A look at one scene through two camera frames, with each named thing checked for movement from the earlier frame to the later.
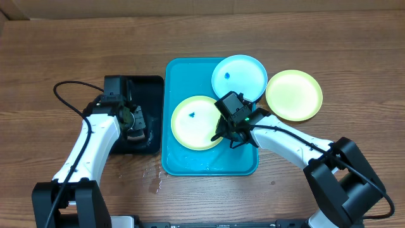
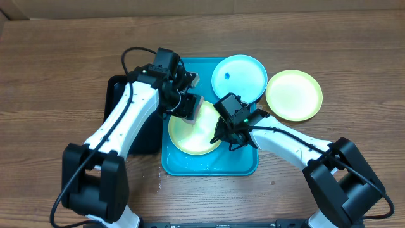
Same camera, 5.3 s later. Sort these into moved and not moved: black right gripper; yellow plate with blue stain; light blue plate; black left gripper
Moved: black left gripper
Not moved: light blue plate; yellow plate with blue stain; black right gripper
